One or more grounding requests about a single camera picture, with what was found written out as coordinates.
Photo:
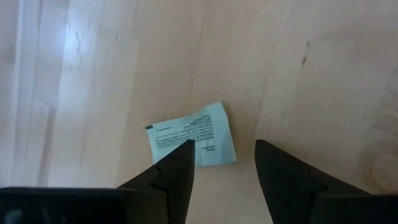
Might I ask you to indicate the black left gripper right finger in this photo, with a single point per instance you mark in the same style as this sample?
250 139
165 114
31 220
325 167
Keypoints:
286 186

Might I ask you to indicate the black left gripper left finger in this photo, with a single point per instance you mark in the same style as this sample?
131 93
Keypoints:
174 186

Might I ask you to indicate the pale printed paper sachet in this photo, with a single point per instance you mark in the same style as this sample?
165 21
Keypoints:
214 140

